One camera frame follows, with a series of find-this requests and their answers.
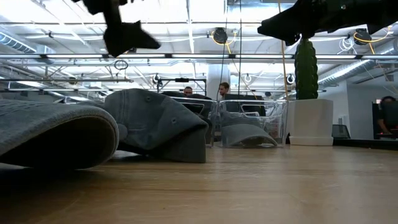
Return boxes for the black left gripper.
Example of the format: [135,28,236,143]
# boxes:
[71,0,162,58]

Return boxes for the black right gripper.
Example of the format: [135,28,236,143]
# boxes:
[257,0,353,47]

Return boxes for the blue-grey baseball cap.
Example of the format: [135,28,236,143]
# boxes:
[220,111,279,147]
[0,99,120,171]
[103,88,210,164]

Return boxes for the black monitor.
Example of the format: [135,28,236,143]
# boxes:
[224,94,266,102]

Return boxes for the white plant pot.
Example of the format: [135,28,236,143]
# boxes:
[285,98,335,147]

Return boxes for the clear plastic bin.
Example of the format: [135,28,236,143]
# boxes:
[216,99,289,149]
[169,95,219,147]

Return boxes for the black hanging cable loop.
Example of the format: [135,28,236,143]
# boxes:
[113,59,129,71]

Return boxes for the black frame stand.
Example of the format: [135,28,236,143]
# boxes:
[156,77,208,97]

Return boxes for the black ceiling cable reel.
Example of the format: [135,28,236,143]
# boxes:
[354,28,373,46]
[212,27,229,45]

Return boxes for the silver ventilation duct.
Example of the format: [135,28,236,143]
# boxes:
[317,58,373,86]

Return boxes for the long ceiling light rail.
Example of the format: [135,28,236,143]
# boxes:
[0,53,398,60]

